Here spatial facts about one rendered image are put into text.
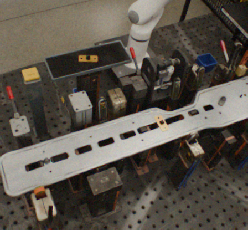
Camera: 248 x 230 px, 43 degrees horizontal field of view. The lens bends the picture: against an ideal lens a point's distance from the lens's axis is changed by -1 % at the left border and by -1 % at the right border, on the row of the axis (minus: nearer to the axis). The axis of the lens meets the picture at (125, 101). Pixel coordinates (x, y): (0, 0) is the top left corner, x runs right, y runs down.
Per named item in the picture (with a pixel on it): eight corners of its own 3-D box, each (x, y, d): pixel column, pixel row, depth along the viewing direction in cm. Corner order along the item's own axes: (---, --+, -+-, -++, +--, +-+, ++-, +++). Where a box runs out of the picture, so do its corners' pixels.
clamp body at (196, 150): (173, 193, 156) (193, 161, 129) (162, 172, 162) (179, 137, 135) (189, 186, 159) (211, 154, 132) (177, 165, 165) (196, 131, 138)
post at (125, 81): (115, 132, 173) (123, 85, 142) (111, 124, 176) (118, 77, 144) (123, 129, 175) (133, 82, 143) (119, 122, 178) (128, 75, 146)
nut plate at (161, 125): (169, 129, 142) (170, 128, 141) (162, 132, 141) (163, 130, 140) (160, 115, 147) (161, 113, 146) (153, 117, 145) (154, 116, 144)
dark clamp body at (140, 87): (125, 139, 172) (134, 96, 141) (115, 120, 178) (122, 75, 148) (142, 133, 175) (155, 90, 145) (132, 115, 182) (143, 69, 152)
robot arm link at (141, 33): (125, 34, 180) (132, -2, 161) (145, 21, 190) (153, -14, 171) (141, 45, 176) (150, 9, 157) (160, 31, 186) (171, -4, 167)
